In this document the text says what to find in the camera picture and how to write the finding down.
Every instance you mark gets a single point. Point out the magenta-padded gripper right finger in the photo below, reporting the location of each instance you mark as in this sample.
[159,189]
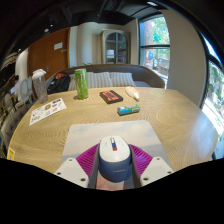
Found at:
[155,170]

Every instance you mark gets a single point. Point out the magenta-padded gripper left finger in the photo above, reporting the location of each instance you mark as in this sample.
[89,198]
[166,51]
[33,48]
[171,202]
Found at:
[71,171]

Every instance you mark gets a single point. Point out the white and blue computer mouse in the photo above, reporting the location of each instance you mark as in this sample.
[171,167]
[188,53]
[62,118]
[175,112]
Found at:
[114,160]

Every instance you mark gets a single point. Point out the painted landscape mouse pad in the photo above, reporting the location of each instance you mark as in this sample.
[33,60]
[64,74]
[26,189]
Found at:
[100,131]

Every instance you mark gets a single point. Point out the white sticker sheet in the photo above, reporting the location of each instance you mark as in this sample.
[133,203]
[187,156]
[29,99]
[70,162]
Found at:
[47,111]

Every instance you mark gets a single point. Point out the small teal pack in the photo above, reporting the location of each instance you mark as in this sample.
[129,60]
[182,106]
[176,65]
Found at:
[128,110]

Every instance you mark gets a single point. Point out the white plastic wrapper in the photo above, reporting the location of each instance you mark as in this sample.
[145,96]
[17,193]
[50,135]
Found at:
[132,93]

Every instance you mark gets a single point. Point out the black and red box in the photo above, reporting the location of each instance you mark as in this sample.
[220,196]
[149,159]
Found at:
[111,96]

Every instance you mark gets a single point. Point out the green drink can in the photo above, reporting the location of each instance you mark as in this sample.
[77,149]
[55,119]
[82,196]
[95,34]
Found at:
[81,84]

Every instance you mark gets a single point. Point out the striped cushion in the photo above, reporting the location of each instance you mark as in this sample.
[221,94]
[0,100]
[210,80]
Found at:
[72,83]
[122,79]
[100,80]

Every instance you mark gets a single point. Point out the black and orange bag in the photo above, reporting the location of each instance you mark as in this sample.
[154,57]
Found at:
[59,83]

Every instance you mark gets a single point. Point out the clear shaker bottle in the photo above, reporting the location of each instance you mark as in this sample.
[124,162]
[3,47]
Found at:
[40,87]

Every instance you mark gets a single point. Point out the large black-framed window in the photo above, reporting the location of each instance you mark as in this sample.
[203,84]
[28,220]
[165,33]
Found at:
[215,100]

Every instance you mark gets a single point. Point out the white dining chair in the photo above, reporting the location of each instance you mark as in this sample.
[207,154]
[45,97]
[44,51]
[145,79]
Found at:
[25,89]

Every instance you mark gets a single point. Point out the grey-brown curved sofa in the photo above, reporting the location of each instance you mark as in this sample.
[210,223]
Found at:
[146,76]

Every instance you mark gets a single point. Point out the person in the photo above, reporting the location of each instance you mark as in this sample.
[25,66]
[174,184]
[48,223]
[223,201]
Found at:
[15,86]

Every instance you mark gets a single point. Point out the wooden door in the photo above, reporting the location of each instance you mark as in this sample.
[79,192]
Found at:
[43,55]

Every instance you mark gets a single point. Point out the white paper door sign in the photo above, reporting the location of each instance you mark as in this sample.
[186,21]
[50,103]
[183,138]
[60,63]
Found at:
[58,46]

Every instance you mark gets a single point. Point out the glass-door cabinet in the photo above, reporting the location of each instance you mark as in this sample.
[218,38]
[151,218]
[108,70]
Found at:
[115,48]

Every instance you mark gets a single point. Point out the ceiling light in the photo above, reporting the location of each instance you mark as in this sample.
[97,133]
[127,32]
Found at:
[152,3]

